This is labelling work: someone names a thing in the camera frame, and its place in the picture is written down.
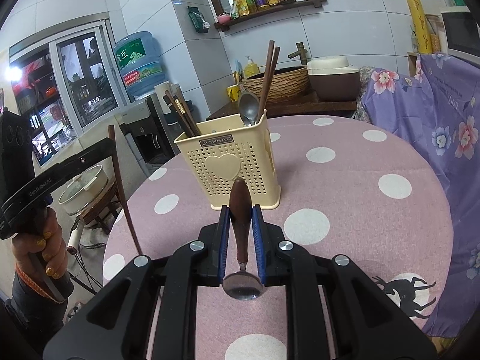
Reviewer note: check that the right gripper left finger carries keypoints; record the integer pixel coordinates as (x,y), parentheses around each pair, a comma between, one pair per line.
(148,310)

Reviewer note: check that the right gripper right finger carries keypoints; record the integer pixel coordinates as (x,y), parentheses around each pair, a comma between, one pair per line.
(332,306)

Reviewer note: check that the wooden handled metal spoon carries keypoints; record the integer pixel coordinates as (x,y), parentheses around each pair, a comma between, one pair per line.
(241,285)

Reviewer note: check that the brown wooden chopstick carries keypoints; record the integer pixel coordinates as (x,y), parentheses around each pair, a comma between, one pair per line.
(182,109)

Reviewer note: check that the black chopstick gold band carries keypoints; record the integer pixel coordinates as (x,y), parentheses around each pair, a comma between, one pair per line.
(168,99)

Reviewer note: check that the clear plastic spoon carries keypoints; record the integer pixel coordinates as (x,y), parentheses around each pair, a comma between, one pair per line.
(248,107)

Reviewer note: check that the reddish wooden chopstick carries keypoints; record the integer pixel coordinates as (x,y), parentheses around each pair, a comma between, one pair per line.
(273,67)
(264,92)

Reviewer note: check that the left hand yellow nails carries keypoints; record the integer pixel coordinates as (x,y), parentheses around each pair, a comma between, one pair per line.
(43,256)

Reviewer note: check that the white pot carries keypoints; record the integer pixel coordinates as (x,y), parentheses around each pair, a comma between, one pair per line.
(83,189)

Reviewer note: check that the wooden stool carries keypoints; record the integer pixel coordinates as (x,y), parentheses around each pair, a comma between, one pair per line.
(103,206)

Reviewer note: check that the water dispenser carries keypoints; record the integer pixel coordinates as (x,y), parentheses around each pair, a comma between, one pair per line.
(150,133)

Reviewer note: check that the blue water bottle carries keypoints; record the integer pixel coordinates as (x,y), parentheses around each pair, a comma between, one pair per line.
(138,57)

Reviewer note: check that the beige plastic utensil holder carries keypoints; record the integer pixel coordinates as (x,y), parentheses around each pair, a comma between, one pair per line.
(228,149)

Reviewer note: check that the dark wooden counter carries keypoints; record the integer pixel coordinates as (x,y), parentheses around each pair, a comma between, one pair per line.
(309,104)

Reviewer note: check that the woven basket sink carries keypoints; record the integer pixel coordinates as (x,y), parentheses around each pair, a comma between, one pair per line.
(287,83)

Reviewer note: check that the purple floral cloth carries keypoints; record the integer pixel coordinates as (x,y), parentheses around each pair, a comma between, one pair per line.
(437,112)

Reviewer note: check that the rice cooker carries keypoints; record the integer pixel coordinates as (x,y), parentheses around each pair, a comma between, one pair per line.
(334,79)

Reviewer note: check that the yellow mug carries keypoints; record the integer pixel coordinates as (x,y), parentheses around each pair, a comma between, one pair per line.
(234,92)

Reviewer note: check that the green hanging packet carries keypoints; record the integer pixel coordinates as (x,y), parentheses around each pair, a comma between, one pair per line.
(199,22)

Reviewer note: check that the yellow soap bottle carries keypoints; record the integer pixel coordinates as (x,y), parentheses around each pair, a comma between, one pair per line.
(251,68)

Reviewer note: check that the bronze faucet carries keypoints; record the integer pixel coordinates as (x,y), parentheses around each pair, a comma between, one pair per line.
(300,53)

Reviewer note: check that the yellow roll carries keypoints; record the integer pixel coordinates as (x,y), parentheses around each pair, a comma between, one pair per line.
(420,23)

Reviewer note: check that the white microwave oven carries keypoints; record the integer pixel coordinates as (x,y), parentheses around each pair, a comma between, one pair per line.
(462,33)

